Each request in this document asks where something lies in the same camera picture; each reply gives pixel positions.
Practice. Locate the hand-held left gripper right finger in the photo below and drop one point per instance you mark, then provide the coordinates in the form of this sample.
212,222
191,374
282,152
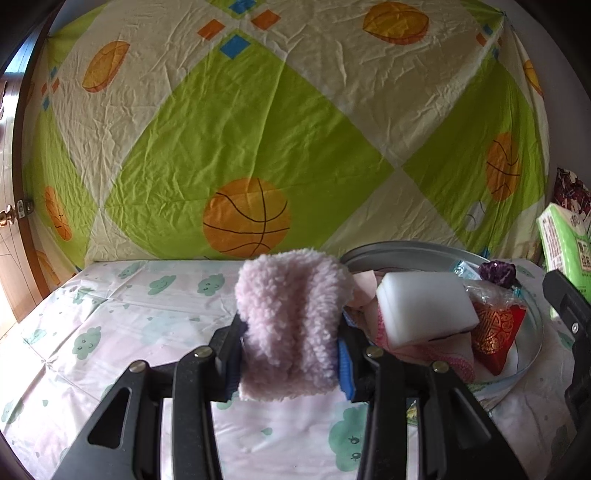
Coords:
345,369

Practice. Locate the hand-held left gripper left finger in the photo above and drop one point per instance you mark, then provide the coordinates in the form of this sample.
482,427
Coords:
231,364

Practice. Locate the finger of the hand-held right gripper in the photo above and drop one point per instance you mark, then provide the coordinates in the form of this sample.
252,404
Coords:
577,332

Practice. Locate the pink fluffy sock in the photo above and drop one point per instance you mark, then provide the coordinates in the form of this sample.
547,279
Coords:
286,314

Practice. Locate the pink satin cloth bundle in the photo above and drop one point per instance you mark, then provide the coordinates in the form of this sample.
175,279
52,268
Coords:
367,288

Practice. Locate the green tissue pack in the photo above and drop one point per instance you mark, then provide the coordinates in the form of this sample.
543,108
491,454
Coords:
563,244

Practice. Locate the pink crochet cloth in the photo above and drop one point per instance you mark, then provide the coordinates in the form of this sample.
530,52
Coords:
438,357

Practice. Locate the purple scrunchie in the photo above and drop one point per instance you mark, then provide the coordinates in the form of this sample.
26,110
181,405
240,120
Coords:
496,273

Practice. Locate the white sponge block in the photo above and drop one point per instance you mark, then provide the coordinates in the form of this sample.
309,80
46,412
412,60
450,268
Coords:
425,304

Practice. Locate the cotton swab packet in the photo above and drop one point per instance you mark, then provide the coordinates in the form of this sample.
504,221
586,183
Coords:
464,269

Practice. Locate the round blue tin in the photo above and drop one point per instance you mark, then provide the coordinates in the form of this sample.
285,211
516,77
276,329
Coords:
406,251

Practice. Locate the dark floral cloth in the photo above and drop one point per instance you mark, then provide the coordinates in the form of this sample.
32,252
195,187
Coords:
572,191

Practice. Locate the wooden door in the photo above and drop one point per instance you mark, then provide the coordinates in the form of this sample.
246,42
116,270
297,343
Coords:
14,267

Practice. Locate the basketball printed sheet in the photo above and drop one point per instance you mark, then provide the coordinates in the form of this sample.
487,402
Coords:
277,115

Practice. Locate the brass door knob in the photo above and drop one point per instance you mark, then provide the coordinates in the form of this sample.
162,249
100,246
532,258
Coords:
11,213

